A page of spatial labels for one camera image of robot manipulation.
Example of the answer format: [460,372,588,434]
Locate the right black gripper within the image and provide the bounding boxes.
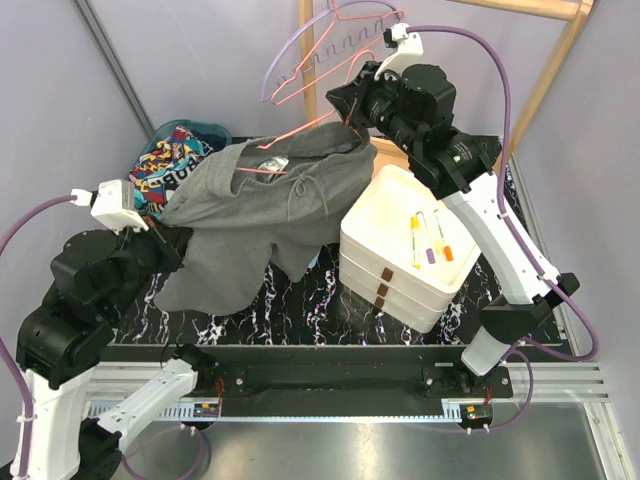
[331,59,422,155]

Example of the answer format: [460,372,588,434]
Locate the lavender plastic hanger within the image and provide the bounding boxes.
[260,0,405,104]

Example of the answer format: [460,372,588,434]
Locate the colourful comic print shorts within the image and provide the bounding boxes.
[128,127,218,218]

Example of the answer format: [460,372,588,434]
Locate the pink wire hanger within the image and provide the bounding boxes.
[234,49,376,176]
[269,0,406,106]

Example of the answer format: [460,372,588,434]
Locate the grey shorts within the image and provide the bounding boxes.
[154,122,377,315]

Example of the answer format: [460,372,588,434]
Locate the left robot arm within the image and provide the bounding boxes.
[1,223,216,479]

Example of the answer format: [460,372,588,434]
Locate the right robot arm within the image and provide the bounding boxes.
[325,61,580,397]

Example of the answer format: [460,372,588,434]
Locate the teal plastic bin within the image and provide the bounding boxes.
[141,119,232,155]

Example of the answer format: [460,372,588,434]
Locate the yellow cap marker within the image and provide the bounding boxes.
[410,213,422,270]

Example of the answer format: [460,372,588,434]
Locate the blue clipboard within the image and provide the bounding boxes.
[307,250,320,270]

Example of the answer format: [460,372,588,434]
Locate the black marbled table mat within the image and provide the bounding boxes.
[101,135,565,347]

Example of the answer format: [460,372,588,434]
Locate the white stacked trays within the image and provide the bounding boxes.
[339,165,480,333]

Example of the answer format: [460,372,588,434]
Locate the purple cap marker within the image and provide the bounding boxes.
[422,213,439,264]

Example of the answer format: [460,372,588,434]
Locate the orange cap marker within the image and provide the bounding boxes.
[433,209,454,262]

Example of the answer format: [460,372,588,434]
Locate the wooden clothes rack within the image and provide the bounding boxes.
[291,1,595,154]

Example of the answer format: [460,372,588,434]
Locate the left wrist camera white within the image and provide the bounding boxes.
[71,179,149,234]

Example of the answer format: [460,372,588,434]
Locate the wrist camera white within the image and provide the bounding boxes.
[374,23,424,81]
[71,179,149,234]

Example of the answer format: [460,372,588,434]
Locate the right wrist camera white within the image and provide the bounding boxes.
[374,23,424,81]

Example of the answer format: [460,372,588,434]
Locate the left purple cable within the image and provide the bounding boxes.
[0,195,209,480]

